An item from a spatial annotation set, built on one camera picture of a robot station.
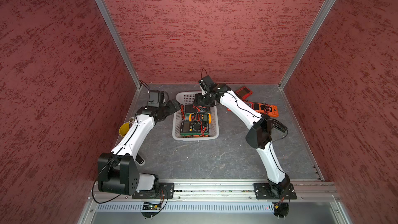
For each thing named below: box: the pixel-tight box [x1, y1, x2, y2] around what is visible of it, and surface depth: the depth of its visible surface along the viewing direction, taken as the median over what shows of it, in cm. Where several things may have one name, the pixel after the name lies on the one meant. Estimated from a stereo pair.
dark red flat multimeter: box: [234, 86, 253, 101], surface depth 115 cm
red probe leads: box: [180, 104, 186, 120], surface depth 102 cm
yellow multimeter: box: [188, 113, 212, 124], surface depth 99 cm
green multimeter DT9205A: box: [179, 121, 210, 136], surface depth 89 cm
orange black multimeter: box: [182, 134, 210, 138], surface depth 90 cm
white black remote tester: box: [135, 152, 146, 166], surface depth 84 cm
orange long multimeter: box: [252, 102, 279, 118], surface depth 103 cm
